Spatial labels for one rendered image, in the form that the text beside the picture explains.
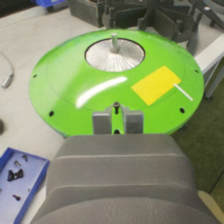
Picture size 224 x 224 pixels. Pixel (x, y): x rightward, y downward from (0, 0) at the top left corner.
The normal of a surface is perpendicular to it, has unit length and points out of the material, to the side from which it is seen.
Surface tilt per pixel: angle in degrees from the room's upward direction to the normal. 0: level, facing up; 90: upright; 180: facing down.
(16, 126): 0
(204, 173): 0
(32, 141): 0
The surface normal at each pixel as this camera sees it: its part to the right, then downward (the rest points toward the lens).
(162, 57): 0.15, -0.58
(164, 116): 0.17, -0.29
